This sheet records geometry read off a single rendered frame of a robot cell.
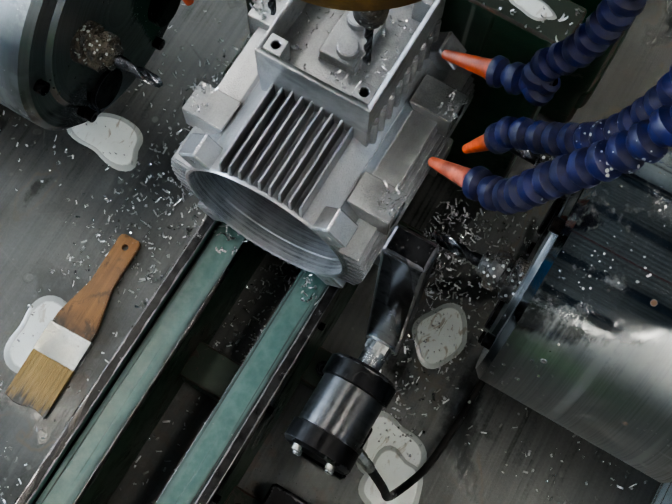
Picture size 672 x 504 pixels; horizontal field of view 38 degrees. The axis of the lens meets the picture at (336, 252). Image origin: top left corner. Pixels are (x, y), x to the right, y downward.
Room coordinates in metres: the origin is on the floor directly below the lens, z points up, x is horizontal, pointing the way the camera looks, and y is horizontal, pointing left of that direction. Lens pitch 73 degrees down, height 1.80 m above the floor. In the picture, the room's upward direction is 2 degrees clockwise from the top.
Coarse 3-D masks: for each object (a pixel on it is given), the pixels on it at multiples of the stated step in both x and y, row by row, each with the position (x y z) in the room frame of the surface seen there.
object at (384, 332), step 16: (400, 240) 0.18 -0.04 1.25; (416, 240) 0.18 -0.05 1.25; (384, 256) 0.17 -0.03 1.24; (400, 256) 0.17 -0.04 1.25; (416, 256) 0.17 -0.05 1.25; (432, 256) 0.17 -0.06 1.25; (384, 272) 0.17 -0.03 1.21; (400, 272) 0.17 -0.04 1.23; (416, 272) 0.16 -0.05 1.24; (384, 288) 0.17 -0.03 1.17; (400, 288) 0.16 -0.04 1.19; (416, 288) 0.16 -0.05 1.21; (384, 304) 0.17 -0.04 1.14; (400, 304) 0.16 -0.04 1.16; (416, 304) 0.17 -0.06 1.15; (384, 320) 0.17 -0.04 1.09; (400, 320) 0.16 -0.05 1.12; (368, 336) 0.17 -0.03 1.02; (384, 336) 0.17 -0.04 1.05; (400, 336) 0.16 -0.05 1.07; (384, 352) 0.16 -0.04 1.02
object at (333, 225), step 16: (448, 32) 0.41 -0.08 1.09; (432, 48) 0.40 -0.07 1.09; (448, 48) 0.40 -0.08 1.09; (464, 48) 0.40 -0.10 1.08; (448, 64) 0.39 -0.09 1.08; (192, 144) 0.30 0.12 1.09; (208, 144) 0.30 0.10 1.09; (192, 160) 0.29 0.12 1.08; (208, 160) 0.29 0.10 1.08; (336, 208) 0.25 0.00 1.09; (320, 224) 0.24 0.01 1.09; (336, 224) 0.24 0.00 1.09; (352, 224) 0.25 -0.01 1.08; (336, 240) 0.23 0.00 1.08
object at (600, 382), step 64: (576, 192) 0.26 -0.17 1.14; (640, 192) 0.25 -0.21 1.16; (576, 256) 0.20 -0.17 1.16; (640, 256) 0.20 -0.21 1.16; (512, 320) 0.17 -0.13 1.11; (576, 320) 0.16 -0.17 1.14; (640, 320) 0.16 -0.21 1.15; (512, 384) 0.13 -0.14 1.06; (576, 384) 0.12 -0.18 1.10; (640, 384) 0.12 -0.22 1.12; (640, 448) 0.08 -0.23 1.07
